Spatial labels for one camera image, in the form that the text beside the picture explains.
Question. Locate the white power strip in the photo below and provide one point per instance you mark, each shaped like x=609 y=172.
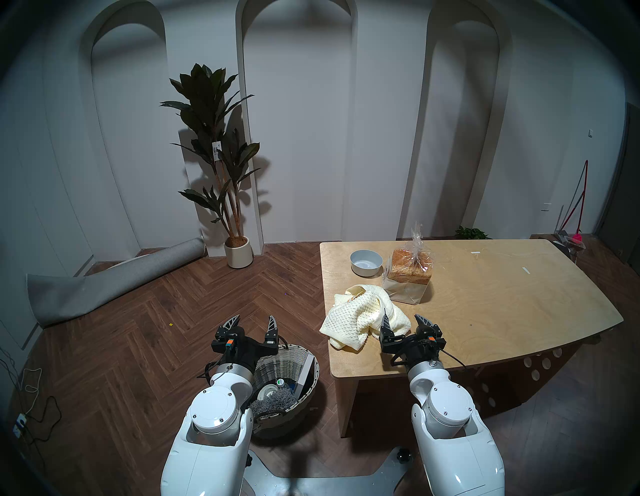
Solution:
x=20 y=424

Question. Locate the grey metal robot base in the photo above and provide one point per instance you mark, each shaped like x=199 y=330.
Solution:
x=320 y=485

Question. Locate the dark door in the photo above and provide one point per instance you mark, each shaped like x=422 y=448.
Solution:
x=625 y=200

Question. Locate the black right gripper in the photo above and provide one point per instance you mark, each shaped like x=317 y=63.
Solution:
x=407 y=347

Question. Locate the cream knitted cloth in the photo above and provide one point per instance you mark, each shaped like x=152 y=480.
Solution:
x=350 y=315

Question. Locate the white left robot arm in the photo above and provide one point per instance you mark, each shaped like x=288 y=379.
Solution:
x=215 y=410

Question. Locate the grey fluffy duster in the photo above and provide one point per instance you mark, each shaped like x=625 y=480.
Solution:
x=272 y=400

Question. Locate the bagged bread loaf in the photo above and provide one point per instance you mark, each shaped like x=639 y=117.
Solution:
x=410 y=270

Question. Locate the pale grey bowl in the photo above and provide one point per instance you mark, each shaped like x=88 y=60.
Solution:
x=366 y=262

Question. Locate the light wooden table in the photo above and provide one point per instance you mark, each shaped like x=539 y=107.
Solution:
x=500 y=310

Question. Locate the black star knob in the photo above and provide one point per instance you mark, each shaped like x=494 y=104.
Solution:
x=404 y=455

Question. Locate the white tape roll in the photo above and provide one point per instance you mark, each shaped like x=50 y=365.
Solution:
x=269 y=391

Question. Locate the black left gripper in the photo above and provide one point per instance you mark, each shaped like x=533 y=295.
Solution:
x=247 y=350

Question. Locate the dustpan with pink brush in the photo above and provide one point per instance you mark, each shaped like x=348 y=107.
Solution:
x=575 y=239

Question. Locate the white flat box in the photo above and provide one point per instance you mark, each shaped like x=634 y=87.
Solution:
x=305 y=375

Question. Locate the small green plant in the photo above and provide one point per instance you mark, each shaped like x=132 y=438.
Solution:
x=471 y=233

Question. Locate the rolled grey carpet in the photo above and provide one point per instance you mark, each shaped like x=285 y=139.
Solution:
x=100 y=285

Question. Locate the tall potted plant white pot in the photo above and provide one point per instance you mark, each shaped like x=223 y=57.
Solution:
x=210 y=110

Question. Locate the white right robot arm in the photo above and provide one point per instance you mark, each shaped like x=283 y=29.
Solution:
x=450 y=410

